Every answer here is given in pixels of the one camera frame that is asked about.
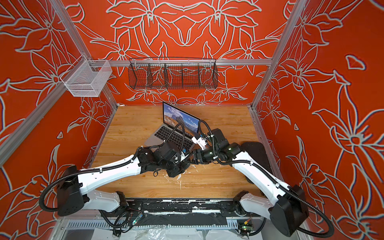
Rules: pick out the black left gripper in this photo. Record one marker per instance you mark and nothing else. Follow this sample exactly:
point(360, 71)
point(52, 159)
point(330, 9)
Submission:
point(178, 171)

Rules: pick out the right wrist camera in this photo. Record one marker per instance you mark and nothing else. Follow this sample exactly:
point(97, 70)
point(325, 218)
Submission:
point(217, 139)

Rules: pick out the white wire basket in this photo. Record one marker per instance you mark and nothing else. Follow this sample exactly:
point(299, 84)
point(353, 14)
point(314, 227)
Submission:
point(83, 79)

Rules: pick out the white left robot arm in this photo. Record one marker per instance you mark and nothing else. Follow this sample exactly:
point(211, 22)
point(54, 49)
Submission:
point(76, 189)

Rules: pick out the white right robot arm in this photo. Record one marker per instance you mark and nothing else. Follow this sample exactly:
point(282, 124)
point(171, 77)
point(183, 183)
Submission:
point(285, 206)

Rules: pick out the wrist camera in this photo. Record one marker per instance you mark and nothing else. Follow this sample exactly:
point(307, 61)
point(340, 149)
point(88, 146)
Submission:
point(168, 151)
point(217, 139)

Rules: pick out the silver open laptop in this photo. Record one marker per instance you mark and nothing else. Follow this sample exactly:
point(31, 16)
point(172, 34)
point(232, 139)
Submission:
point(179, 127)

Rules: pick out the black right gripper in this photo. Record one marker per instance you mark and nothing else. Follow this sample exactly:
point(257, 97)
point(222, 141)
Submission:
point(198, 152)

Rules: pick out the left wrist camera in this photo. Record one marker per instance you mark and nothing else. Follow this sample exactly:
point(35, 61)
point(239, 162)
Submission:
point(168, 151)

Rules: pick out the black wire basket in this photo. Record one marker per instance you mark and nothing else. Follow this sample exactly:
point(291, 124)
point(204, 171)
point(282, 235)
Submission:
point(173, 74)

